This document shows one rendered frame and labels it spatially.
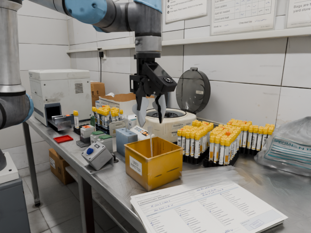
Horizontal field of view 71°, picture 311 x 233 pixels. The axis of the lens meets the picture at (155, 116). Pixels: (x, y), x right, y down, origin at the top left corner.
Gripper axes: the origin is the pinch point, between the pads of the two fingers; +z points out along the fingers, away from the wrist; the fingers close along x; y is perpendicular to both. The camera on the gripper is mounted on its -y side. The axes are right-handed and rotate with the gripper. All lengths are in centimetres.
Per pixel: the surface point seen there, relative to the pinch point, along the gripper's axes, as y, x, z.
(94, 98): 116, -27, 12
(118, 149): 20.3, 1.7, 15.4
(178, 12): 44, -50, -43
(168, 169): -6.7, -0.7, 13.2
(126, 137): 13.7, 1.8, 8.5
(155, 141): 6.0, -5.5, 9.2
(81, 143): 37.5, 10.4, 16.3
